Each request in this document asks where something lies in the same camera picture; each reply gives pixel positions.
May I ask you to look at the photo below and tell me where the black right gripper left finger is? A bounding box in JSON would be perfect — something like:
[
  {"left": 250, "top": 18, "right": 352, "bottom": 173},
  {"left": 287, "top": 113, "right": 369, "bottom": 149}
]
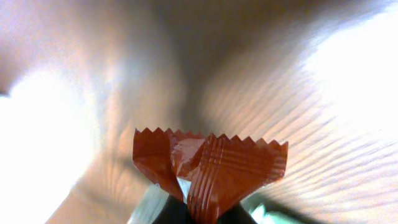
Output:
[{"left": 152, "top": 196, "right": 195, "bottom": 224}]

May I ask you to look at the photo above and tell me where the red snack bar wrapper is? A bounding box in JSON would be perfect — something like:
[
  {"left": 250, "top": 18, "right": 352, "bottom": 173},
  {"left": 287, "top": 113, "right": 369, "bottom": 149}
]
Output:
[{"left": 132, "top": 128, "right": 289, "bottom": 223}]

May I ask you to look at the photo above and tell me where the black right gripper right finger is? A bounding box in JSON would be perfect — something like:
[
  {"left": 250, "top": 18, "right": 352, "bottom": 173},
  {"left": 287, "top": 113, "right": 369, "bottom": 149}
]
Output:
[{"left": 217, "top": 203, "right": 257, "bottom": 224}]

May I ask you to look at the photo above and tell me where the teal wet wipes pack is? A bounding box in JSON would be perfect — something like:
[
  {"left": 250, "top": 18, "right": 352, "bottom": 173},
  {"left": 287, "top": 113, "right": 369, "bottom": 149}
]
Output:
[{"left": 127, "top": 184, "right": 299, "bottom": 224}]

